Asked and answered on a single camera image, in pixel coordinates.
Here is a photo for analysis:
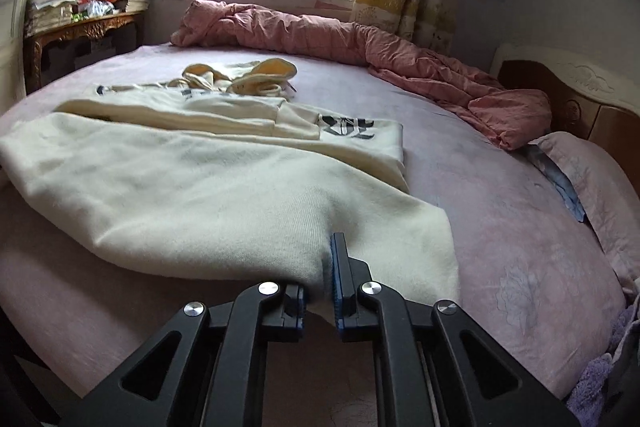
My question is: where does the cream printed hoodie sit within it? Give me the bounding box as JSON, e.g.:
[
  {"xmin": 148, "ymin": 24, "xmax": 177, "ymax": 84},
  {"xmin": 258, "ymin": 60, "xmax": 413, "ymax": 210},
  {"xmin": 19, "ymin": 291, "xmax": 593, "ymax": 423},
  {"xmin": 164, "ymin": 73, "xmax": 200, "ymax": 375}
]
[{"xmin": 1, "ymin": 86, "xmax": 460, "ymax": 305}]

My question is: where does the pink floral pillow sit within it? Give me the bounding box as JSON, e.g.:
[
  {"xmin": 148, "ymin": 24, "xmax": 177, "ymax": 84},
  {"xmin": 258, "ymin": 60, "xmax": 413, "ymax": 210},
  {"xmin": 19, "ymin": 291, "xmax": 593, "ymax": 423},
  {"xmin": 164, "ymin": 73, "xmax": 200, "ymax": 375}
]
[{"xmin": 532, "ymin": 131, "xmax": 639, "ymax": 295}]

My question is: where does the ornate wooden side table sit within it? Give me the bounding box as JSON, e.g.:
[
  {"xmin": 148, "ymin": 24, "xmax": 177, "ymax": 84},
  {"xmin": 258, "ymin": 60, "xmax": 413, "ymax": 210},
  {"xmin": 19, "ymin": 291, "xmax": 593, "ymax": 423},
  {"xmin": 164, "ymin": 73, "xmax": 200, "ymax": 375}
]
[{"xmin": 22, "ymin": 10, "xmax": 147, "ymax": 96}]

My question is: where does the white wooden headboard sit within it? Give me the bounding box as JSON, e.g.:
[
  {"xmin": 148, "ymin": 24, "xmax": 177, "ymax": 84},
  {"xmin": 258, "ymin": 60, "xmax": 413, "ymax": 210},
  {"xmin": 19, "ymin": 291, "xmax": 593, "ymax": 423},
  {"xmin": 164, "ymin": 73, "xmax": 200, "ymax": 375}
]
[{"xmin": 490, "ymin": 43, "xmax": 639, "ymax": 188}]

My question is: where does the white plastic bag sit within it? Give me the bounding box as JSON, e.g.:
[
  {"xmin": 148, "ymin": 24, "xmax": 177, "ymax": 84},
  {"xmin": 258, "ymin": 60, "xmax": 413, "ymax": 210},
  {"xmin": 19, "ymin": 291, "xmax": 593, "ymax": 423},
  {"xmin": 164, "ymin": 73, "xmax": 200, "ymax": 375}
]
[{"xmin": 78, "ymin": 0, "xmax": 114, "ymax": 18}]

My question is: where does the stack of books on table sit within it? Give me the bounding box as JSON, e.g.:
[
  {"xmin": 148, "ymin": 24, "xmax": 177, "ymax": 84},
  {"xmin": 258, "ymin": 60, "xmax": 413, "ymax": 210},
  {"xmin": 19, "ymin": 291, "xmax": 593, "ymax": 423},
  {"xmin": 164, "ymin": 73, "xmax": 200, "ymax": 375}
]
[{"xmin": 114, "ymin": 0, "xmax": 150, "ymax": 13}]

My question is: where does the pink bed sheet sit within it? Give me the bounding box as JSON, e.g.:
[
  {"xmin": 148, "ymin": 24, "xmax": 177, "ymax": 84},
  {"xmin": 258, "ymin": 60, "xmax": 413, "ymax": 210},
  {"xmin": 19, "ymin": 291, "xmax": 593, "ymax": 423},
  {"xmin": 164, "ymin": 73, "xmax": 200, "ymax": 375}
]
[{"xmin": 1, "ymin": 57, "xmax": 626, "ymax": 426}]

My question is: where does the pink quilted duvet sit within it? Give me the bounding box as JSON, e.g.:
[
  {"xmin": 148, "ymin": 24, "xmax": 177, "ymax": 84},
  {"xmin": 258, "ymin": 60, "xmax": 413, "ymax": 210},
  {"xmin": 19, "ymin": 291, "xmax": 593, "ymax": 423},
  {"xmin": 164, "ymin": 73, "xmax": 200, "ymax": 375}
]
[{"xmin": 170, "ymin": 0, "xmax": 552, "ymax": 150}]

